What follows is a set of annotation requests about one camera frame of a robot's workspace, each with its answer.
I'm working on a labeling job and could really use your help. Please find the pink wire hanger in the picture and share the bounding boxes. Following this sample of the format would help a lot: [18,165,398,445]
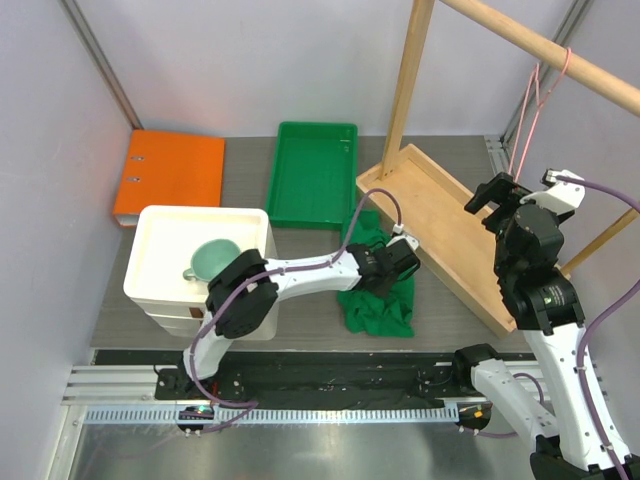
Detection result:
[507,47,573,181]

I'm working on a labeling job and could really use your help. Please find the green t shirt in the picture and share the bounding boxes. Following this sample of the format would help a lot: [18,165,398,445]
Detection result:
[337,209,415,338]

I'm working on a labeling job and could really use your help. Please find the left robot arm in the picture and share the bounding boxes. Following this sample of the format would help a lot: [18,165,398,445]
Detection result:
[177,237,421,399]

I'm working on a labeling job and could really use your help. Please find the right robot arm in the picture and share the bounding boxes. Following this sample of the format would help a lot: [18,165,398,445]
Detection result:
[451,170,639,479]

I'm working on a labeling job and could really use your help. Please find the wooden clothes rack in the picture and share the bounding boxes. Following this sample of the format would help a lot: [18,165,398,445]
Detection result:
[356,1,639,338]

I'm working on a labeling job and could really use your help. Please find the green plastic tray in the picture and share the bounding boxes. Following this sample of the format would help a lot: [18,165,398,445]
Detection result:
[265,121,358,230]

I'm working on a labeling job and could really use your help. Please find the teal ceramic cup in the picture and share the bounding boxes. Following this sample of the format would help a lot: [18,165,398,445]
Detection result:
[182,239,241,282]

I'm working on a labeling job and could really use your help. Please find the white stacked containers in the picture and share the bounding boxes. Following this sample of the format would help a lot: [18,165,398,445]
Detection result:
[123,205,277,340]

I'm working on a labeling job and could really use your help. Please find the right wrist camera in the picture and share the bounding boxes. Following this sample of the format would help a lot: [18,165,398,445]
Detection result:
[519,169,585,215]

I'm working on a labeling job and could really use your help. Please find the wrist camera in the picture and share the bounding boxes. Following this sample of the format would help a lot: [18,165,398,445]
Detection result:
[388,223,420,251]
[519,169,585,215]

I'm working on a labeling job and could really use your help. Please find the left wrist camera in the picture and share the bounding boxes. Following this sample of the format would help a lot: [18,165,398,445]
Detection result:
[388,223,420,251]

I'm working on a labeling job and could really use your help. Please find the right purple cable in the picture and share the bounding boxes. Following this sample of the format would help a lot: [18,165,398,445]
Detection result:
[554,174,640,476]

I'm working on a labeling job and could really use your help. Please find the purple cable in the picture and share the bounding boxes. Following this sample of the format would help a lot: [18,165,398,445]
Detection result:
[554,174,640,476]
[189,188,404,401]

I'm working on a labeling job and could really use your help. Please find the slotted cable duct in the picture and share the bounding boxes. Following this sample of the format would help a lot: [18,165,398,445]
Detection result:
[84,404,459,425]

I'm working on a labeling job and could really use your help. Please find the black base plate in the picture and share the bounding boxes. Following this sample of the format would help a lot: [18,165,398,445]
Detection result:
[154,349,501,409]

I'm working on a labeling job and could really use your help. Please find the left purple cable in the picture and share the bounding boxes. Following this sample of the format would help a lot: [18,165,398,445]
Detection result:
[189,188,404,401]

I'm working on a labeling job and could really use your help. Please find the orange ring binder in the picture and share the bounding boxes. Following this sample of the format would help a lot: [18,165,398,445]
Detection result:
[112,130,225,228]

